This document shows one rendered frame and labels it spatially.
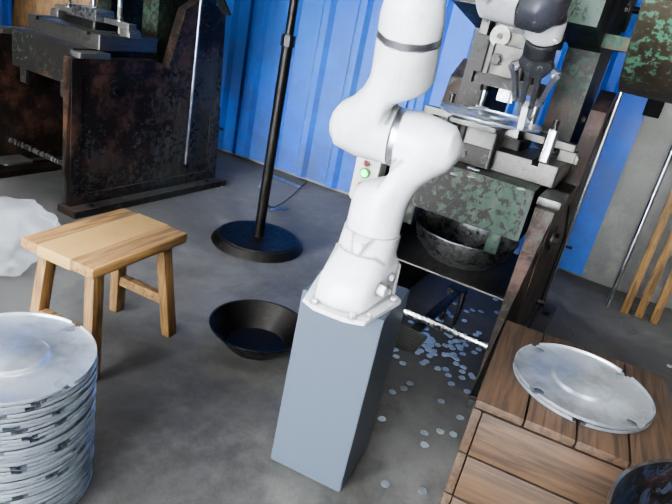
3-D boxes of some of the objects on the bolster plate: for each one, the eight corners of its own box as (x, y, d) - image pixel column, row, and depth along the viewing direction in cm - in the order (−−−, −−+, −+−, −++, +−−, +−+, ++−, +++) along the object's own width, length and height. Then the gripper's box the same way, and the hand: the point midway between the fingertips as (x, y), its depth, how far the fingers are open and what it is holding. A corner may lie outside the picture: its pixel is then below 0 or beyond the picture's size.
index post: (547, 163, 160) (559, 129, 156) (536, 160, 161) (548, 126, 157) (549, 162, 162) (561, 128, 158) (538, 159, 163) (550, 125, 159)
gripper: (510, 40, 137) (492, 127, 154) (566, 52, 133) (541, 141, 150) (519, 28, 142) (501, 114, 159) (574, 39, 137) (549, 126, 154)
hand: (523, 115), depth 152 cm, fingers closed
